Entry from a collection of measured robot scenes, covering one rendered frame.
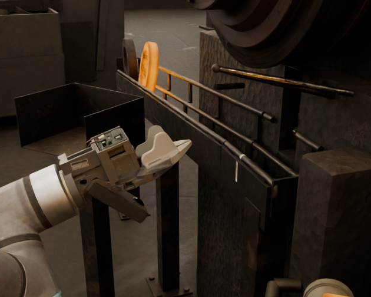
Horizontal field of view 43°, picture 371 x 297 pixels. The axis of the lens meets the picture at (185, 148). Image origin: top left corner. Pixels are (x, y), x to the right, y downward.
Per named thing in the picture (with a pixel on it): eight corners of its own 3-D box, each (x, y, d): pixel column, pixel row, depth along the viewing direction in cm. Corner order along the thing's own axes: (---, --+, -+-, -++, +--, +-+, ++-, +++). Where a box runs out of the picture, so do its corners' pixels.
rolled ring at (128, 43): (126, 41, 171) (135, 40, 172) (120, 35, 188) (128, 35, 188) (131, 91, 177) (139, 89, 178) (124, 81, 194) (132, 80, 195)
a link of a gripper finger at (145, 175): (172, 162, 74) (121, 185, 73) (175, 170, 75) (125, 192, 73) (164, 151, 78) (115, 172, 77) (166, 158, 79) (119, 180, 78)
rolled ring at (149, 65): (136, 89, 172) (145, 90, 173) (144, 101, 155) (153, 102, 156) (143, 38, 167) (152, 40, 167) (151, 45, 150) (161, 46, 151)
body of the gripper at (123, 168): (133, 138, 71) (58, 171, 69) (151, 184, 75) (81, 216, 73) (122, 123, 78) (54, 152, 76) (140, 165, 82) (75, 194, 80)
